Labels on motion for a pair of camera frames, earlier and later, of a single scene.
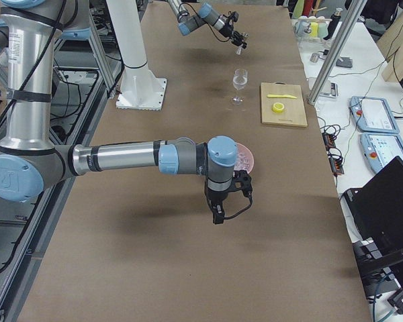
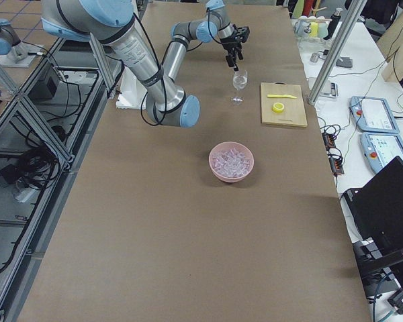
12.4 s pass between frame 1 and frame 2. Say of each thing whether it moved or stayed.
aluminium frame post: stayed
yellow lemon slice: stayed
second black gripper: moved
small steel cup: stayed
